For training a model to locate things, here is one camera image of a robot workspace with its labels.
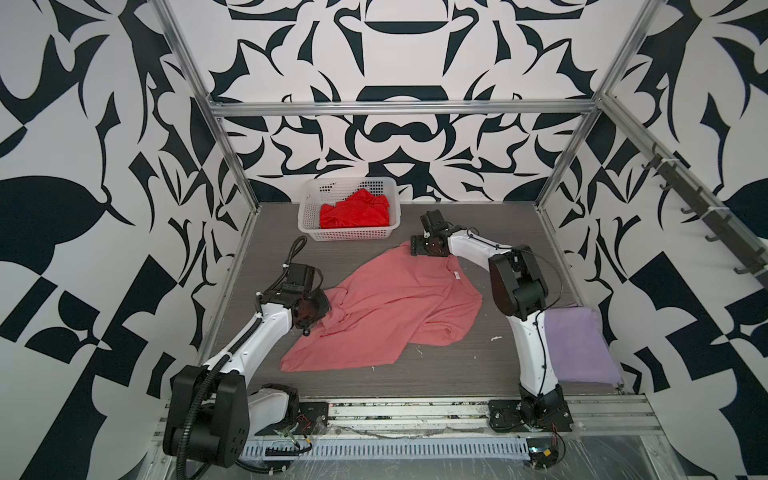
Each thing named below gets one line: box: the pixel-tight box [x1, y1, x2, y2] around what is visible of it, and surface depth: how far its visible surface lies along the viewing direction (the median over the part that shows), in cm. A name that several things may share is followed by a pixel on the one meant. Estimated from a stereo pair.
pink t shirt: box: [280, 242, 483, 373], surface depth 91 cm
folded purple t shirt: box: [544, 307, 624, 386], surface depth 88 cm
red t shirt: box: [320, 189, 391, 229], surface depth 114 cm
